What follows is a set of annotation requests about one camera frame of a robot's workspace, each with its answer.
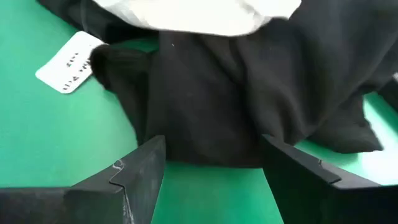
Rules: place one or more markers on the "green table mat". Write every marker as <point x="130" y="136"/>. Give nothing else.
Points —
<point x="46" y="140"/>

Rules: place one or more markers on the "white paper hang tag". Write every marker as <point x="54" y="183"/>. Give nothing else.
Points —
<point x="65" y="65"/>

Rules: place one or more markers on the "black garment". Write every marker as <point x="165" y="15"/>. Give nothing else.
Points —
<point x="202" y="109"/>

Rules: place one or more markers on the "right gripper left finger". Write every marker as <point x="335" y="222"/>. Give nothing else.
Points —
<point x="93" y="205"/>

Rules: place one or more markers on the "white garment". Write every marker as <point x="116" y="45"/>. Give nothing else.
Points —
<point x="202" y="15"/>

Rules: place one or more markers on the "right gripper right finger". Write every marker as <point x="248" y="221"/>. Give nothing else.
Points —
<point x="326" y="202"/>

